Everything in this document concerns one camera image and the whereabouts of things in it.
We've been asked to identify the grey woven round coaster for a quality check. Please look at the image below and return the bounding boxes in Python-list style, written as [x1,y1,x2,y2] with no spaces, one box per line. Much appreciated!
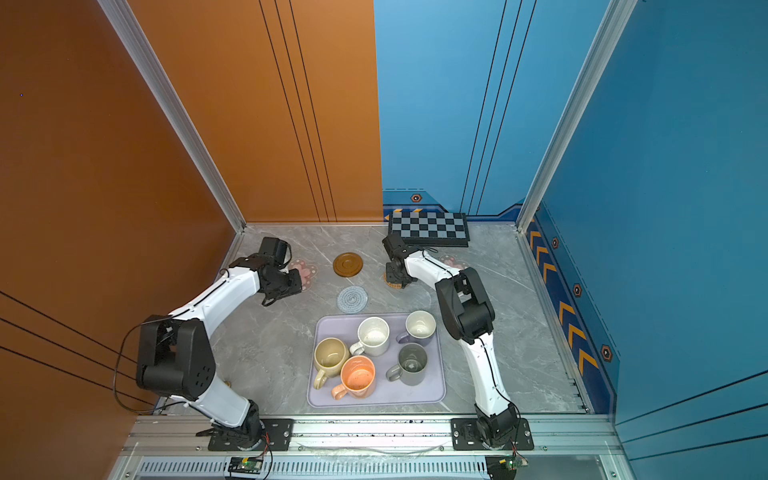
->
[337,286,368,314]

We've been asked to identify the orange ceramic mug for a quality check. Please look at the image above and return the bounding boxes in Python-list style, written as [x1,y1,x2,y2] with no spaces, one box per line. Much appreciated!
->
[331,355,376,400]

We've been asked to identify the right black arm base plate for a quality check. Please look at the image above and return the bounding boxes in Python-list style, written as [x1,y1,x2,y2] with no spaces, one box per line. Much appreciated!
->
[450,418,535,451]

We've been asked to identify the brown wooden round coaster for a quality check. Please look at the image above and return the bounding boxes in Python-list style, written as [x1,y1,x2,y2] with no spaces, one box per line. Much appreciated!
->
[333,252,364,278]

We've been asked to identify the pink cherry blossom coaster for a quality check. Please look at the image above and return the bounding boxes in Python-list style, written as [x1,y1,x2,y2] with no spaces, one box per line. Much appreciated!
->
[439,255,468,270]
[289,259,318,291]

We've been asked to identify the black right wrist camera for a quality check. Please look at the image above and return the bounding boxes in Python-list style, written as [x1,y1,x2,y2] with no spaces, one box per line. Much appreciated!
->
[382,233,408,259]

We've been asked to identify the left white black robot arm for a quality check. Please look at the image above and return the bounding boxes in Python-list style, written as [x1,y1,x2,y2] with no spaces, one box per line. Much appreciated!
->
[136,255,303,450]

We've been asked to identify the purple white ceramic mug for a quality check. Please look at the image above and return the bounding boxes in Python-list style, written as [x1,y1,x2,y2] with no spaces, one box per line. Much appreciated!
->
[396,310,437,346]

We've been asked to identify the yellow ceramic mug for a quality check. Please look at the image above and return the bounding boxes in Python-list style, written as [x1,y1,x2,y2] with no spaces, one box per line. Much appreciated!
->
[313,337,350,390]

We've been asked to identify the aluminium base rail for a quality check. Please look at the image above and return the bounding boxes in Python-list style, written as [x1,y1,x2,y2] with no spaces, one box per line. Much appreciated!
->
[108,413,634,479]

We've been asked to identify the left green circuit board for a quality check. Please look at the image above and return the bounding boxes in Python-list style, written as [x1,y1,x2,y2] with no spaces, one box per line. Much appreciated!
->
[226,456,266,479]

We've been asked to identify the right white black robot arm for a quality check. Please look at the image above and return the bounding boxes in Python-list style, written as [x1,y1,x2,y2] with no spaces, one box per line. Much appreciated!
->
[385,248,521,449]

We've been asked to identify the aluminium corner post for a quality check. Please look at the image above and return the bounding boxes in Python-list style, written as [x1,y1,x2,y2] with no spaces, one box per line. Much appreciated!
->
[516,0,638,234]
[98,0,246,233]

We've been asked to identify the aluminium corner post right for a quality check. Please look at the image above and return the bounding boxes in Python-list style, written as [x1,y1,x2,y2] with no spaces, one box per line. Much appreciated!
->
[516,0,638,234]

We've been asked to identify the lavender rectangular tray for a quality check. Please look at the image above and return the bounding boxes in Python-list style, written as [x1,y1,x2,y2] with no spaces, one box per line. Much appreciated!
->
[307,313,446,408]

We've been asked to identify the aluminium corner post left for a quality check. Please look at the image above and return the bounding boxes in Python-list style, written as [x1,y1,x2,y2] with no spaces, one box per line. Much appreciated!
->
[98,0,246,233]

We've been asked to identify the right small circuit board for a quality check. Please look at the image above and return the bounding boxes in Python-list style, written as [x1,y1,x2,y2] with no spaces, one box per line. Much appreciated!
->
[485,455,529,480]

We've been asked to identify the woven rattan round coaster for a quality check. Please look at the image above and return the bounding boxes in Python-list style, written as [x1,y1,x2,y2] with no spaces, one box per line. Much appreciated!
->
[385,272,403,289]

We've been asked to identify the black silver chessboard box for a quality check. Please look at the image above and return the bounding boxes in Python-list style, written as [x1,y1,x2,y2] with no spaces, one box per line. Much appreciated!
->
[388,210,470,248]

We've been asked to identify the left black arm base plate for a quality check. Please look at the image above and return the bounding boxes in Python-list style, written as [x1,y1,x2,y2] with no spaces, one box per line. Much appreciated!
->
[207,418,295,452]

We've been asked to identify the grey ceramic mug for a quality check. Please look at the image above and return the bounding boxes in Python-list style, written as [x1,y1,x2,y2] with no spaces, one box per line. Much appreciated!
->
[386,343,428,386]

